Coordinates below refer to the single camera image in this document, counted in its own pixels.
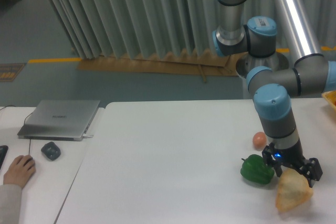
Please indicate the black keyboard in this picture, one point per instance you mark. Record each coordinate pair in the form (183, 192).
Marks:
(3, 153)

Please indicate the person's hand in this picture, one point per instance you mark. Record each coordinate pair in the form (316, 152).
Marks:
(16, 175)

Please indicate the brown egg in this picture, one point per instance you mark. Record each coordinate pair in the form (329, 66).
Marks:
(259, 140)

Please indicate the grey sleeved forearm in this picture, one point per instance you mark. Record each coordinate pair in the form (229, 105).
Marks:
(10, 203)

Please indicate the silver closed laptop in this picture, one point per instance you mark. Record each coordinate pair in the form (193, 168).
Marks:
(66, 120)

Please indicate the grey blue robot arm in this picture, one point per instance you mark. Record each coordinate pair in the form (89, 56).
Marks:
(272, 90)

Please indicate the black computer mouse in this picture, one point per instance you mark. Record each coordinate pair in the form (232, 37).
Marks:
(29, 165)

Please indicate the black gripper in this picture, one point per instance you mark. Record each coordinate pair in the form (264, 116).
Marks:
(293, 156)

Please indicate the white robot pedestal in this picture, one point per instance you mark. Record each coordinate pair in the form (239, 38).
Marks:
(247, 62)

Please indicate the black small controller device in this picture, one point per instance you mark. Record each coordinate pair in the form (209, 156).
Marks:
(51, 151)

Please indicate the brown cardboard sheet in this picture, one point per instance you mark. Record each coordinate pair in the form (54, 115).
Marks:
(205, 65)

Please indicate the pale green pleated curtain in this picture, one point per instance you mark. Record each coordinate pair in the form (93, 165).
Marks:
(142, 28)

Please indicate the yellow wicker basket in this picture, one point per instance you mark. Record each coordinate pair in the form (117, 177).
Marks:
(330, 97)

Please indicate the toasted bread slice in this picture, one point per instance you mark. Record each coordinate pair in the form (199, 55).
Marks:
(293, 190)

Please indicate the green bell pepper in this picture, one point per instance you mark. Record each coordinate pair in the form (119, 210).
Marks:
(255, 170)

